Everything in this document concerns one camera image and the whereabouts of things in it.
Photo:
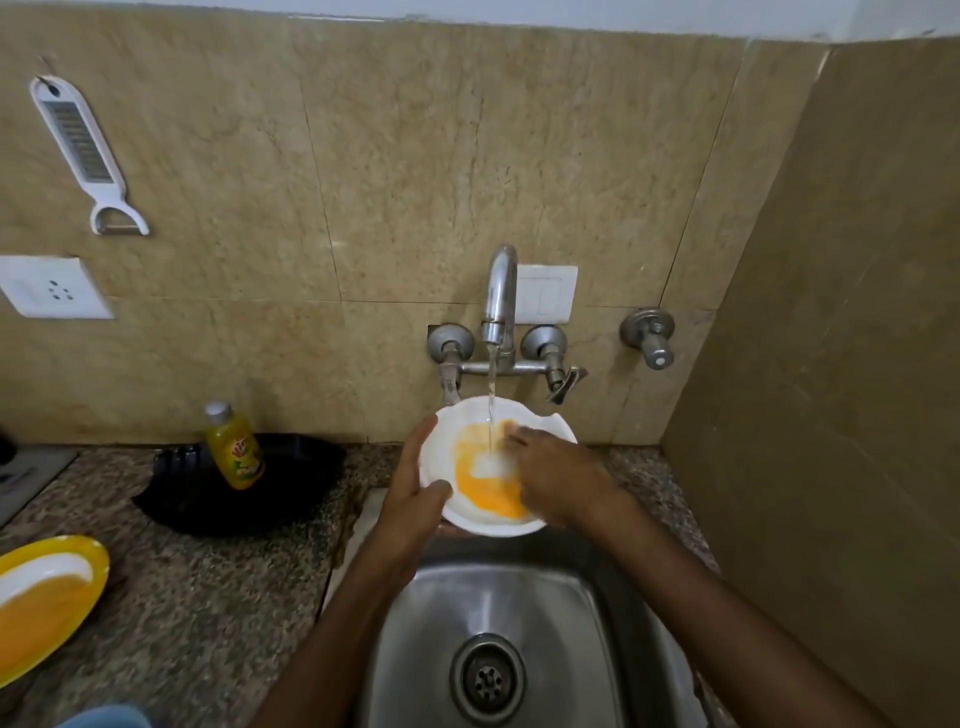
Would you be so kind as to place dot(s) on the light blue object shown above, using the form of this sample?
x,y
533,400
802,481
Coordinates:
x,y
105,717

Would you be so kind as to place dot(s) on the grey stove top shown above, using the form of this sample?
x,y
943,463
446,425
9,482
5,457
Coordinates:
x,y
26,480

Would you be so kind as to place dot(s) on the white power socket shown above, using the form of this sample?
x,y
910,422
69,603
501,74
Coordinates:
x,y
52,289

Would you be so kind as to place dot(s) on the person's left thumb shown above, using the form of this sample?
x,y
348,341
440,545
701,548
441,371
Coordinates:
x,y
436,493

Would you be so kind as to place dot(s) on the white grater peeler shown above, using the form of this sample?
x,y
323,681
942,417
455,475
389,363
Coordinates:
x,y
79,142

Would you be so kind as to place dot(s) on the person's left hand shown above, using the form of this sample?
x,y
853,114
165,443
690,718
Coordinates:
x,y
401,510

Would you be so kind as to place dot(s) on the yellow dish soap bottle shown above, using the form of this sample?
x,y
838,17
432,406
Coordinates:
x,y
234,450

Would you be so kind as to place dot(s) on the white wall switch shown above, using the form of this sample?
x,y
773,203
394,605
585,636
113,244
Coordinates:
x,y
546,294

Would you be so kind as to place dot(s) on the person's right fingers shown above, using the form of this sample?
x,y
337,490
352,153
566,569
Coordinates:
x,y
525,439

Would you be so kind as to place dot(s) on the white plate with orange centre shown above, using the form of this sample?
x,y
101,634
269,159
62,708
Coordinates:
x,y
465,427

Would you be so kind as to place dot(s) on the steel wall valve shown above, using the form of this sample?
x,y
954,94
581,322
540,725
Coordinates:
x,y
649,334

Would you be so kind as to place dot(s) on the yellow rimmed plate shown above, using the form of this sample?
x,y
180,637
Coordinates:
x,y
45,600

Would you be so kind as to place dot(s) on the steel wall faucet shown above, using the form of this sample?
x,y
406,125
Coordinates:
x,y
501,292

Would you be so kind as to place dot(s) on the stainless steel sink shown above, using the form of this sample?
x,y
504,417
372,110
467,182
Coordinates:
x,y
525,600

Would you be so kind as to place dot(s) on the person's left forearm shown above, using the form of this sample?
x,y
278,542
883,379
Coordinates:
x,y
337,645

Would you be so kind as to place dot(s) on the person's right forearm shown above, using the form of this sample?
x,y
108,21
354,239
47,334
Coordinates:
x,y
712,622

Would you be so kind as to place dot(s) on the steel sink drain strainer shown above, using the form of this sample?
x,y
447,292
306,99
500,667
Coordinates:
x,y
487,679

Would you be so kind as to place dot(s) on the person's right hand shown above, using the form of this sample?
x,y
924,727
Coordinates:
x,y
562,480

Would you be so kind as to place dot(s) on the black plastic tray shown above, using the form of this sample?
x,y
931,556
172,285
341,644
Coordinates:
x,y
292,480

